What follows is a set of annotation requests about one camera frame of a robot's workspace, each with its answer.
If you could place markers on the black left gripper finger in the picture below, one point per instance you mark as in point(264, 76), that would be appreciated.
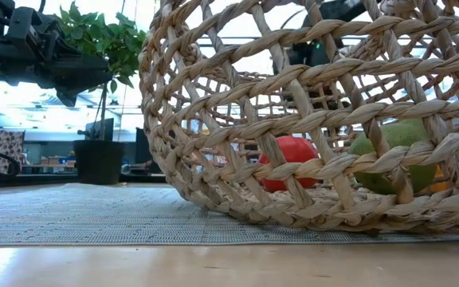
point(68, 97)
point(82, 73)

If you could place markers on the red tomato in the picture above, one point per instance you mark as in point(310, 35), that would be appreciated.
point(293, 149)

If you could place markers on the woven straw basket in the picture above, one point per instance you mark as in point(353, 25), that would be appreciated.
point(333, 215)

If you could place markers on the green mango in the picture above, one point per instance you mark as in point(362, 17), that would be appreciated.
point(397, 135)

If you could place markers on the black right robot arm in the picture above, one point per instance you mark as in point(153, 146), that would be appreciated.
point(311, 54)

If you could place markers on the green leafy potted plant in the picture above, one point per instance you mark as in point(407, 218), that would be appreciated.
point(106, 40)

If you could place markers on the black computer monitor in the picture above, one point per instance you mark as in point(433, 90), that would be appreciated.
point(102, 129)

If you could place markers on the low shelf with boxes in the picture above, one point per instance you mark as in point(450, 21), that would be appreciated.
point(52, 161)

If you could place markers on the black plant pot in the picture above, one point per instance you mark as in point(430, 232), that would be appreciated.
point(98, 163)

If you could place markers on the patterned armchair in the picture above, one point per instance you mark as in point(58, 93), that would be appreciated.
point(2, 149)

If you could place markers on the grey woven table mat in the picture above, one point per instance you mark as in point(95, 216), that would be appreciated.
point(54, 215)

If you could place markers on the black overhead beam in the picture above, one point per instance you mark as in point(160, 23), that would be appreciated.
point(233, 42)

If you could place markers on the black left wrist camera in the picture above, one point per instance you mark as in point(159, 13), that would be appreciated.
point(30, 24)

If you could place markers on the black table edge frame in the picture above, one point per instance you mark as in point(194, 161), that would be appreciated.
point(46, 179)

